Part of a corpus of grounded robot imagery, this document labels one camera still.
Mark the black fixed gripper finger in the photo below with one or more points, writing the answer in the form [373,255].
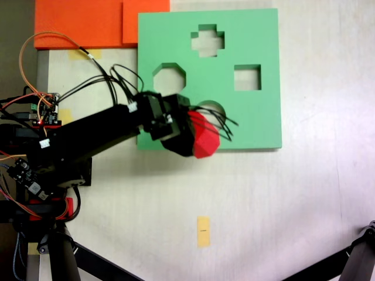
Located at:
[190,109]

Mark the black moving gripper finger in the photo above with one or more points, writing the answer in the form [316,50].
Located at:
[181,147]

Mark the red octagonal pillar block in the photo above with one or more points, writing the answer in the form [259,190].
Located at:
[206,139]

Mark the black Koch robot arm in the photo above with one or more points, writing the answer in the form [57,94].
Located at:
[96,128]

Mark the orange foam block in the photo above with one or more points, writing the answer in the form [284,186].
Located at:
[79,23]

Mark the green shape sorting board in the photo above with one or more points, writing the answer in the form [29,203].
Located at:
[255,123]

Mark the yellow masking tape strip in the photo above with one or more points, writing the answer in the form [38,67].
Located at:
[95,54]
[67,116]
[203,231]

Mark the red base clamp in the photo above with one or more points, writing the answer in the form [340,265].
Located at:
[68,206]

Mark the black controller circuit board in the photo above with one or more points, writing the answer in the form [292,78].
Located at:
[48,106]

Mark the thin black tripod strut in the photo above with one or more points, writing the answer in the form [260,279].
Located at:
[111,265]
[319,267]

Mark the black power converter board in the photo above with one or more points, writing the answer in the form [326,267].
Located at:
[26,178]

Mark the black tripod leg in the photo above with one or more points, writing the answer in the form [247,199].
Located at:
[63,260]
[363,257]

